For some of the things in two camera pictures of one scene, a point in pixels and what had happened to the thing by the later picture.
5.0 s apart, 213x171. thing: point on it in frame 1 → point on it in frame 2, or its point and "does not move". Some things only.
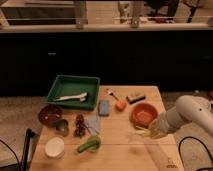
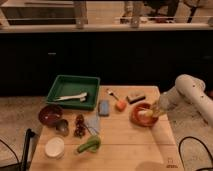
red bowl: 142,114 does not move
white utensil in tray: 81,97 does not move
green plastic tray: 75,92 does not move
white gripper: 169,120 → 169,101
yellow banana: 143,132 → 145,112
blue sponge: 103,108 does not move
